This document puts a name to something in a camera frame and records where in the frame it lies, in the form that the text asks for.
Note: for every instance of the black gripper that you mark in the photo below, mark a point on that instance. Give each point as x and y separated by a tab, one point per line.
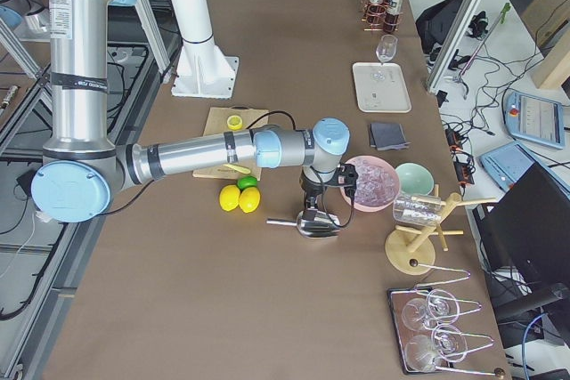
310	189

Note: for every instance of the copper wire bottle basket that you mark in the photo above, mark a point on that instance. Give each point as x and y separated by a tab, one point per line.
374	17

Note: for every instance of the clear wine glass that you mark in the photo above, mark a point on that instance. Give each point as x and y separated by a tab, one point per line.
385	52

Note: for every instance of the yellow plastic knife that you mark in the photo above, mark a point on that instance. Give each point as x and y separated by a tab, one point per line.
239	169

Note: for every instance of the upside wine glass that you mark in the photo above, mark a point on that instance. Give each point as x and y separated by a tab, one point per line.
443	349
429	309

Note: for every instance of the black tray with glasses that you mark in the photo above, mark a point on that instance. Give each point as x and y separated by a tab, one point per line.
397	298

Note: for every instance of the dark grey folded cloth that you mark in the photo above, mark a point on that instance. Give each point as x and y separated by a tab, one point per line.
387	136

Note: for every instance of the aluminium frame post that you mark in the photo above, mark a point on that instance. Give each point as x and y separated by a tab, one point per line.
451	43

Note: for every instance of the yellow lemon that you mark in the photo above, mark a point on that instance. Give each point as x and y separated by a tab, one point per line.
229	197
249	200

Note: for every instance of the white pillar mount base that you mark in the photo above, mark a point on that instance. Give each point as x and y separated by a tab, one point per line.
203	71

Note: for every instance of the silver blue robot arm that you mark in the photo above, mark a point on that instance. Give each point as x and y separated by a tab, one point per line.
88	159

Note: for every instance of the half lemon slice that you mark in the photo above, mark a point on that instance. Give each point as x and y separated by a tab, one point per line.
234	122

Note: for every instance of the blue teach pendant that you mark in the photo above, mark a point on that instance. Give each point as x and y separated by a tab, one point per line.
535	119
508	163

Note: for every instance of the clear textured glass cup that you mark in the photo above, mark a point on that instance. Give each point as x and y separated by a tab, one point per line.
416	209

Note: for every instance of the wooden cutting board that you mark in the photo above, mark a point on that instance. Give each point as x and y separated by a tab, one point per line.
216	124

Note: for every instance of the pink bowl with ice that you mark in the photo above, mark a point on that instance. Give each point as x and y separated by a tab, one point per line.
377	185

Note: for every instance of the green bowl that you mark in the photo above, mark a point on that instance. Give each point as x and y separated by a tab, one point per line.
415	179

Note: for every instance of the green lime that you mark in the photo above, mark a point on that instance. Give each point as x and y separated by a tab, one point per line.
246	182

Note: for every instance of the wooden glass tree stand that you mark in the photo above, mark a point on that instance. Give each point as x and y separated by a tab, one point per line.
409	248

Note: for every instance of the cream serving tray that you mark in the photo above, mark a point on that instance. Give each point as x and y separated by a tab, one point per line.
380	88

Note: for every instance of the black monitor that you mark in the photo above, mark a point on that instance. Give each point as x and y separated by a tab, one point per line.
528	229

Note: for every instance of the metal ice scoop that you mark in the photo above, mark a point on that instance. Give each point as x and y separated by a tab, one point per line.
323	228

